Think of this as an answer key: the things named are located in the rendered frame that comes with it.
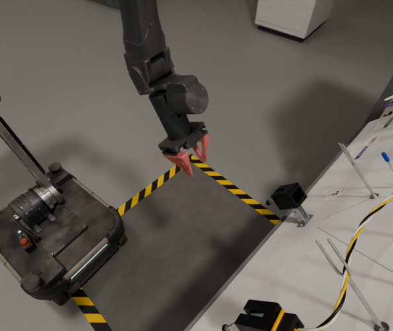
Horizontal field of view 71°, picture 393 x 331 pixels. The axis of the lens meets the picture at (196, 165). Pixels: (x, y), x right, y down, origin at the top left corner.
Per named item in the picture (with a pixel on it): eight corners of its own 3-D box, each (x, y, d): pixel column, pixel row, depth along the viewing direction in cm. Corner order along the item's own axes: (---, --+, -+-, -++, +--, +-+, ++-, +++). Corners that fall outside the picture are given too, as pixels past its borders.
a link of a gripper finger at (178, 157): (212, 164, 65) (198, 131, 61) (194, 183, 62) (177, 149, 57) (193, 161, 70) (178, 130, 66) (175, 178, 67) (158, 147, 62)
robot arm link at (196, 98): (156, 50, 57) (125, 69, 53) (195, 39, 49) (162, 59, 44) (180, 102, 63) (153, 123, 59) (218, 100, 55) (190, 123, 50)
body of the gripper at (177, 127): (207, 129, 63) (195, 99, 59) (178, 154, 58) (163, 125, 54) (188, 128, 68) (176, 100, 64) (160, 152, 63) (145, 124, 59)
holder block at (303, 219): (284, 217, 77) (264, 188, 76) (320, 215, 67) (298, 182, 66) (275, 227, 75) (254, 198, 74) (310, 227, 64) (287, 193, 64)
